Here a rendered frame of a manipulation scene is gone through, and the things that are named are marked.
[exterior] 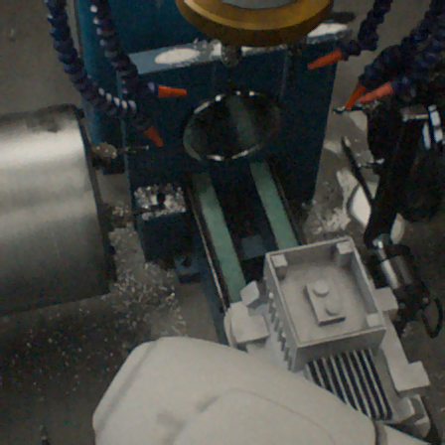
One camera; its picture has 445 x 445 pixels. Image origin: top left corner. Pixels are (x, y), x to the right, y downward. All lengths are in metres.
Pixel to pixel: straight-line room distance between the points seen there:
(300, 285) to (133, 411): 0.51
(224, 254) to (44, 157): 0.33
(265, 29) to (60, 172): 0.29
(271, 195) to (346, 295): 0.35
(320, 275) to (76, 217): 0.29
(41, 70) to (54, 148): 0.62
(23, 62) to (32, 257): 0.69
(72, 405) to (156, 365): 0.76
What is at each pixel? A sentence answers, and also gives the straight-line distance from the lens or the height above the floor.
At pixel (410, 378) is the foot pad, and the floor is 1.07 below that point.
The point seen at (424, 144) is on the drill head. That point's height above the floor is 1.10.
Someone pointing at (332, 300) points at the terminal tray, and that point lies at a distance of 1.00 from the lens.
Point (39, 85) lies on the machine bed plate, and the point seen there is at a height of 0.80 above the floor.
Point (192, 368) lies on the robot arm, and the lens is 0.55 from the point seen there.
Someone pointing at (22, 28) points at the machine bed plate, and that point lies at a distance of 1.77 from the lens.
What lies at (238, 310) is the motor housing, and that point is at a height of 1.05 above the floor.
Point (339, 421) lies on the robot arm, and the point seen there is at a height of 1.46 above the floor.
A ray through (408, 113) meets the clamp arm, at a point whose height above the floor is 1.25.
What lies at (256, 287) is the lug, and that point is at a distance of 1.05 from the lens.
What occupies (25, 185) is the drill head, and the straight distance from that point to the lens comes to 1.07.
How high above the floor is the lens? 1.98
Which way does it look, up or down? 55 degrees down
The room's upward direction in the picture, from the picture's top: 3 degrees clockwise
